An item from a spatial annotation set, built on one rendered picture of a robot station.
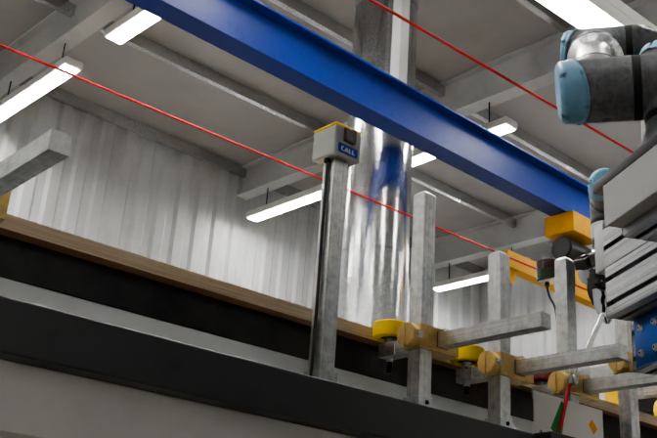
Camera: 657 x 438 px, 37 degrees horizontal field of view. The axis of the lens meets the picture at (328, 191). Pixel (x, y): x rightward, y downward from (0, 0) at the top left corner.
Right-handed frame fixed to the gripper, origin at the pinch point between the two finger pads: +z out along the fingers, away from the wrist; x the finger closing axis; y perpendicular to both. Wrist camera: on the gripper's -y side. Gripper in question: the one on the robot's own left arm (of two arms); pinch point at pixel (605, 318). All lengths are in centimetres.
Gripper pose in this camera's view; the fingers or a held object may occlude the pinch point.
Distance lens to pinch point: 246.7
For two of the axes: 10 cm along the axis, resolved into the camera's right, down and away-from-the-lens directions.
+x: -6.6, 2.5, 7.1
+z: -0.7, 9.2, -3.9
